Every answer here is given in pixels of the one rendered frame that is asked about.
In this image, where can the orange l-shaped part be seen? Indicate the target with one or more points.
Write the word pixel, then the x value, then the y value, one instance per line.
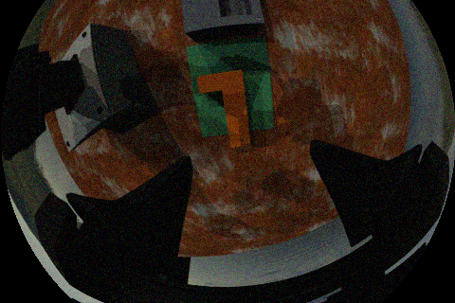
pixel 232 85

